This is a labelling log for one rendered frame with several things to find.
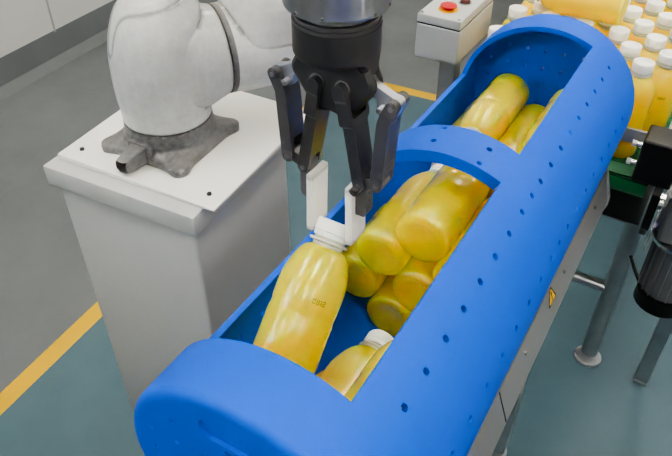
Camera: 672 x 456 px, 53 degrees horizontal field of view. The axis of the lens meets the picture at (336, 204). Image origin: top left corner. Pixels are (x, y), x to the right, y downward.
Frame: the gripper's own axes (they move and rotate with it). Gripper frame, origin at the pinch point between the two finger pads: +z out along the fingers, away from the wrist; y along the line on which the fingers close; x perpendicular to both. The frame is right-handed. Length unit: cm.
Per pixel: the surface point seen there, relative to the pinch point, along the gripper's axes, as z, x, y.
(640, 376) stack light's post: 122, 108, 41
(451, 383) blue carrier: 8.1, -8.0, 16.9
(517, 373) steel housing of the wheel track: 38.3, 21.1, 18.3
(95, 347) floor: 126, 34, -108
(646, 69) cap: 16, 82, 18
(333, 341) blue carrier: 27.1, 4.3, -2.9
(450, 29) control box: 18, 82, -21
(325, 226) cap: 1.8, -1.7, -0.2
